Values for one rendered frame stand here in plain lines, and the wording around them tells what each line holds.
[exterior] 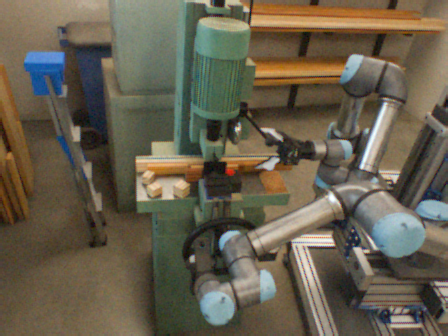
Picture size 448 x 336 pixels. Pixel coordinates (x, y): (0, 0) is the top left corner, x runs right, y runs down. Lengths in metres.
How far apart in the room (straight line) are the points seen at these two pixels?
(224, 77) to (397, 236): 0.70
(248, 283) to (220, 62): 0.68
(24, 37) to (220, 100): 2.55
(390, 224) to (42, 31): 3.14
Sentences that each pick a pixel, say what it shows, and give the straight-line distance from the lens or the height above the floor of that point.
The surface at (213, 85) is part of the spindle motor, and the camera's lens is 1.24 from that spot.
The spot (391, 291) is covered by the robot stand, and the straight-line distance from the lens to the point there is 1.59.
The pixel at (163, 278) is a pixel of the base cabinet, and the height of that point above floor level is 0.45.
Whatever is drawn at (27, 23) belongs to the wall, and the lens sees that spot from 3.56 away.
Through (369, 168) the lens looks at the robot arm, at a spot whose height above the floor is 1.09.
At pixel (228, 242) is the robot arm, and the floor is 1.03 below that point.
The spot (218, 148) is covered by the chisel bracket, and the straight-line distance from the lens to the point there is 1.39.
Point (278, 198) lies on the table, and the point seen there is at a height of 0.88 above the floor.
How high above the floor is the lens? 1.78
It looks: 34 degrees down
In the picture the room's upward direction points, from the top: 8 degrees clockwise
